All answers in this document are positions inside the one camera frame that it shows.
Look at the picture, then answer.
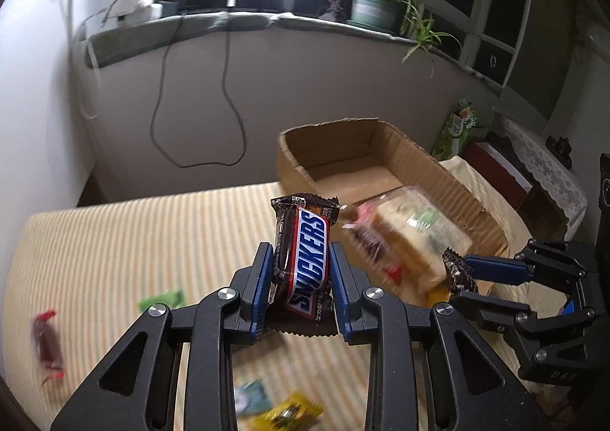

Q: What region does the cardboard box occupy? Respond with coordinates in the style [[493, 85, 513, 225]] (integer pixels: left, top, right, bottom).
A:
[[276, 117, 510, 308]]

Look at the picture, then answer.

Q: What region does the striped blanket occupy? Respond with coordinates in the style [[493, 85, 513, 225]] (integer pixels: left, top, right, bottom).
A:
[[14, 157, 539, 431]]

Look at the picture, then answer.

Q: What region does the dark candy with red ends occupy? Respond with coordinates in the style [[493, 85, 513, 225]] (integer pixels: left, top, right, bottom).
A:
[[29, 309, 66, 386]]

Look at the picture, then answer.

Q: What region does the black power cable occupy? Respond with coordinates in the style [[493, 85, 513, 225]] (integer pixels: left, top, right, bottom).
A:
[[150, 0, 268, 169]]

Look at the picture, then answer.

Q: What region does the dark patterned candy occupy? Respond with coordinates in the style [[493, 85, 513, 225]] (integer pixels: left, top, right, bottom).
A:
[[441, 247, 480, 293]]

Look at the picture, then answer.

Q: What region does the white lace cloth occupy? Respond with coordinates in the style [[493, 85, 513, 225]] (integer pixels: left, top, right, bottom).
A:
[[498, 116, 589, 229]]

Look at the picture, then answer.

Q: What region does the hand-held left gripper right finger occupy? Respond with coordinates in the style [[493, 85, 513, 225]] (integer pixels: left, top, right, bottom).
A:
[[329, 243, 551, 431]]

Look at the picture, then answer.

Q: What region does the yellow candy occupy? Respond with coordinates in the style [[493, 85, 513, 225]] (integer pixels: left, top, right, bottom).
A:
[[250, 390, 325, 431]]

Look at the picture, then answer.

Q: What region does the teal mint candy packet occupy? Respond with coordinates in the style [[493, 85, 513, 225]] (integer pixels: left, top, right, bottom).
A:
[[233, 380, 272, 415]]

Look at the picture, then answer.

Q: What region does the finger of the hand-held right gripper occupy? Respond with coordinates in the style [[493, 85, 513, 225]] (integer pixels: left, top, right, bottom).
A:
[[448, 290, 589, 365], [462, 239, 599, 289]]

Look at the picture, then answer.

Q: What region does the small purple plant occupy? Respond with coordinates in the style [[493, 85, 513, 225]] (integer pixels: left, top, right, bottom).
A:
[[319, 0, 348, 22]]

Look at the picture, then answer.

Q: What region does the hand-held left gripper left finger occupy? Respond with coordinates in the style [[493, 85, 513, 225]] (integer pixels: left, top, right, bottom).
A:
[[50, 243, 275, 431]]

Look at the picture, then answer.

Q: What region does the potted spider plant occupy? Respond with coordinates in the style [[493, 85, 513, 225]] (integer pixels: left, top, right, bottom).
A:
[[321, 0, 463, 79]]

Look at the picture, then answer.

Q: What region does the olive curtain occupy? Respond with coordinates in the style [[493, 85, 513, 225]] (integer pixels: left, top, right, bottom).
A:
[[505, 0, 610, 127]]

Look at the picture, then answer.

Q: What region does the bright green candy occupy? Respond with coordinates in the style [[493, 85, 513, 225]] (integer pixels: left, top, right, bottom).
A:
[[137, 289, 186, 312]]

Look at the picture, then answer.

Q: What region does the green snack bag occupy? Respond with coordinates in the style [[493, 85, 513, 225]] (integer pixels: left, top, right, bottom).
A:
[[431, 100, 487, 162]]

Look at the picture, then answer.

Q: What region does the brown chocolate bar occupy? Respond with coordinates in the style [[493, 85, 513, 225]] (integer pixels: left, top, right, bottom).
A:
[[264, 193, 344, 339]]

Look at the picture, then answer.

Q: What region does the white cable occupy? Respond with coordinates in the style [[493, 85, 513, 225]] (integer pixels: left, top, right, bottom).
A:
[[71, 11, 103, 122]]

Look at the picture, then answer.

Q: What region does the clear sandwich packet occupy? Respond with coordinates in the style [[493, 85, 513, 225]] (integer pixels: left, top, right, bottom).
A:
[[372, 185, 472, 298]]

